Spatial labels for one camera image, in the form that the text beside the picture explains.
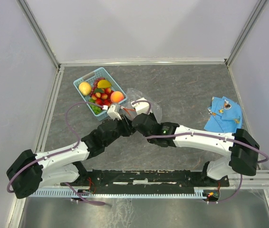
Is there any orange pink peach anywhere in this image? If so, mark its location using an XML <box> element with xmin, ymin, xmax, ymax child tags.
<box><xmin>110</xmin><ymin>91</ymin><xmax>125</xmax><ymax>103</ymax></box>

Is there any clear zip top bag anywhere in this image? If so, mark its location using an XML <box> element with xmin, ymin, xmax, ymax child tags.
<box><xmin>121</xmin><ymin>88</ymin><xmax>163</xmax><ymax>123</ymax></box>

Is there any yellow starfruit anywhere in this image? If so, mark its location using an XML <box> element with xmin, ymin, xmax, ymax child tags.
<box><xmin>97</xmin><ymin>79</ymin><xmax>112</xmax><ymax>89</ymax></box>

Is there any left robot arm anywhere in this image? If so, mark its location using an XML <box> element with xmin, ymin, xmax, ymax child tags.
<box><xmin>6</xmin><ymin>115</ymin><xmax>135</xmax><ymax>199</ymax></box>

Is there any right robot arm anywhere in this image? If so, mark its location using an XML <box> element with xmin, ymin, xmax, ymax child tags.
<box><xmin>132</xmin><ymin>114</ymin><xmax>259</xmax><ymax>186</ymax></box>

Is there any green grape bunch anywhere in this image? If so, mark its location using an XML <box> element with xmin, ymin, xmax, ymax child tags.
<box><xmin>89</xmin><ymin>98</ymin><xmax>102</xmax><ymax>115</ymax></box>

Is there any red lychee cluster with leaves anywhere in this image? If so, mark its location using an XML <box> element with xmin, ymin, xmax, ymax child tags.
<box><xmin>90</xmin><ymin>87</ymin><xmax>114</xmax><ymax>106</ymax></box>

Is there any light blue plastic basket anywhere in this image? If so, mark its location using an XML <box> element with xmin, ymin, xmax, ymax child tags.
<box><xmin>73</xmin><ymin>67</ymin><xmax>128</xmax><ymax>121</ymax></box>

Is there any purple grape bunch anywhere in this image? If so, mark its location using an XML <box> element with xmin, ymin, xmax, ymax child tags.
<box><xmin>89</xmin><ymin>77</ymin><xmax>105</xmax><ymax>96</ymax></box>

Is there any blue printed cloth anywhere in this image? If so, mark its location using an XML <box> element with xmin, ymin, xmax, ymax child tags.
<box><xmin>204</xmin><ymin>96</ymin><xmax>243</xmax><ymax>133</ymax></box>

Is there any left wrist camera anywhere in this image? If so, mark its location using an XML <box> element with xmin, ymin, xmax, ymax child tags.
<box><xmin>102</xmin><ymin>103</ymin><xmax>122</xmax><ymax>120</ymax></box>

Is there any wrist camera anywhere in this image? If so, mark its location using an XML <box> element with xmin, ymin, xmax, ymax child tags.
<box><xmin>130</xmin><ymin>97</ymin><xmax>152</xmax><ymax>116</ymax></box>
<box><xmin>102</xmin><ymin>103</ymin><xmax>122</xmax><ymax>120</ymax></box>

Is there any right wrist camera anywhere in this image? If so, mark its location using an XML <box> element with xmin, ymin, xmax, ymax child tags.
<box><xmin>130</xmin><ymin>97</ymin><xmax>152</xmax><ymax>116</ymax></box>

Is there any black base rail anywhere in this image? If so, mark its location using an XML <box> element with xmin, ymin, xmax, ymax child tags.
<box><xmin>69</xmin><ymin>170</ymin><xmax>230</xmax><ymax>195</ymax></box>

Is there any light blue cable duct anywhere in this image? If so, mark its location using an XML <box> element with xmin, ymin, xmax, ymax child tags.
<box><xmin>29</xmin><ymin>187</ymin><xmax>215</xmax><ymax>198</ymax></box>

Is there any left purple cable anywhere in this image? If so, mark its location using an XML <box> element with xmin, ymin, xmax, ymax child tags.
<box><xmin>7</xmin><ymin>101</ymin><xmax>106</xmax><ymax>206</ymax></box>

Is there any purple cable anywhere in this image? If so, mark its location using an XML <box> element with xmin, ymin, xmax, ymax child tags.
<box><xmin>7</xmin><ymin>101</ymin><xmax>106</xmax><ymax>206</ymax></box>
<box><xmin>131</xmin><ymin>99</ymin><xmax>269</xmax><ymax>205</ymax></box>

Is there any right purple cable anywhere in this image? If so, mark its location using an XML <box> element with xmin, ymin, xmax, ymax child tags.
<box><xmin>131</xmin><ymin>99</ymin><xmax>269</xmax><ymax>205</ymax></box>

